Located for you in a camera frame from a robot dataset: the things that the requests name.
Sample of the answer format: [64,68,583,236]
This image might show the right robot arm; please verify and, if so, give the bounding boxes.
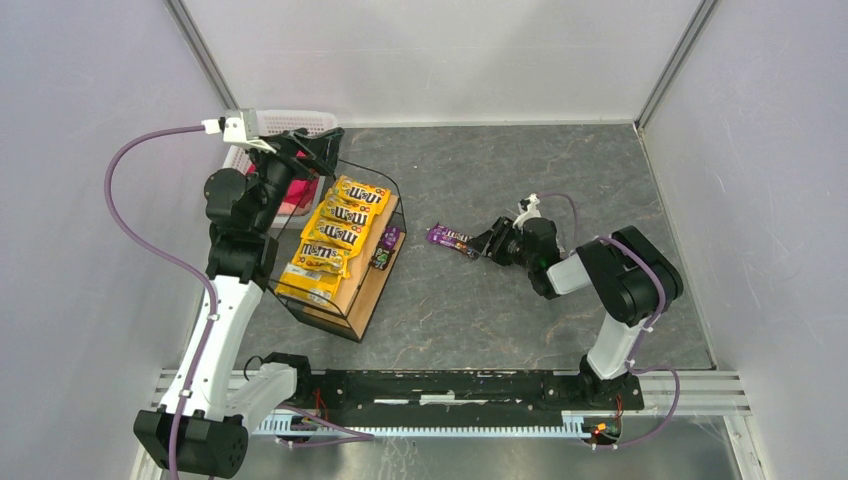
[470,217,684,401]

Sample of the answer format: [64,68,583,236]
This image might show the pink cloth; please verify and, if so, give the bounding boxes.
[245,149,317,222]

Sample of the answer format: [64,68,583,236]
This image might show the right corner aluminium profile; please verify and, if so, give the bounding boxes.
[633,0,720,136]

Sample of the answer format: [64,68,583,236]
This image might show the corner aluminium profile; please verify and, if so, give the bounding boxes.
[633,0,720,136]
[163,0,240,110]

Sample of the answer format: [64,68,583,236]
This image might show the wooden wire shelf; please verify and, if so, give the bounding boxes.
[272,172,406,342]

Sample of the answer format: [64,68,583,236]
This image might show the yellow candy bag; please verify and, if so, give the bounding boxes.
[301,217,369,256]
[291,239,350,278]
[274,263,342,306]
[331,175,391,214]
[319,196,377,228]

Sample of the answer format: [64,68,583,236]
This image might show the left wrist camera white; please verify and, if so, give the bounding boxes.
[201,108,277,153]

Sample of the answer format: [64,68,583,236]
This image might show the yellow candy bag on shelf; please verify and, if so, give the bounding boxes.
[331,175,391,214]

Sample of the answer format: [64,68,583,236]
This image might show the left corner aluminium profile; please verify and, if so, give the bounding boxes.
[163,0,240,110]

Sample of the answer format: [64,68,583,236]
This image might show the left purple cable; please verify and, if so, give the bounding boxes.
[103,125,220,480]

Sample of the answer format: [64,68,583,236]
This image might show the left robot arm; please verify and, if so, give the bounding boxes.
[133,127,345,479]

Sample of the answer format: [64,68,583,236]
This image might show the white plastic basket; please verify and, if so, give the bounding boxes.
[223,110,338,229]

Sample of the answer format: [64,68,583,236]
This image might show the small purple candy bag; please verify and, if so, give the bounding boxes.
[379,226,402,251]

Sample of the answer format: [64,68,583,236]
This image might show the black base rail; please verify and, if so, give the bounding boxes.
[288,370,645,428]

